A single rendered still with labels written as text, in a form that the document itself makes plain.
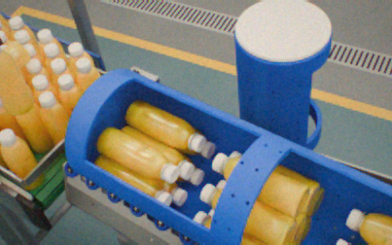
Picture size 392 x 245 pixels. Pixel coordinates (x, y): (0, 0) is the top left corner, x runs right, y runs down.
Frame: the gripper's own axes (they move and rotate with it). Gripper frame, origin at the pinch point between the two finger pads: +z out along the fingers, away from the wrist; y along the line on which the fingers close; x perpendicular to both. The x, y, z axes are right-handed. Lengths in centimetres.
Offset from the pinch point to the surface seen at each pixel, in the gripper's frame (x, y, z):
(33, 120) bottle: 3.1, 2.8, 32.5
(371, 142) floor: -56, 120, 136
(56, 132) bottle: -2.0, 4.7, 36.8
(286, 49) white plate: -42, 58, 33
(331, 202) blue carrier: -74, 21, 35
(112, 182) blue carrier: -33.5, -4.7, 24.6
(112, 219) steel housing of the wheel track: -25, -4, 50
